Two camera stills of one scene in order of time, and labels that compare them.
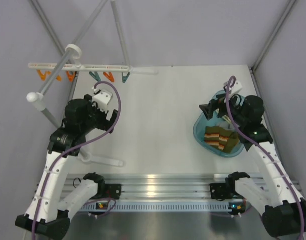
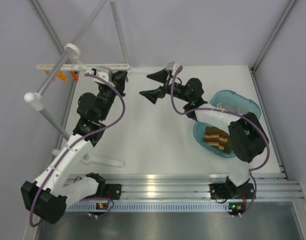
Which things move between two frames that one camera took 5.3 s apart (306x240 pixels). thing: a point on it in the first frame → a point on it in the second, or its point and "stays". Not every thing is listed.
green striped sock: x=228 y=140 stays
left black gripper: x=106 y=125 → x=118 y=80
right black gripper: x=208 y=110 → x=153 y=95
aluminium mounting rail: x=159 y=187 stays
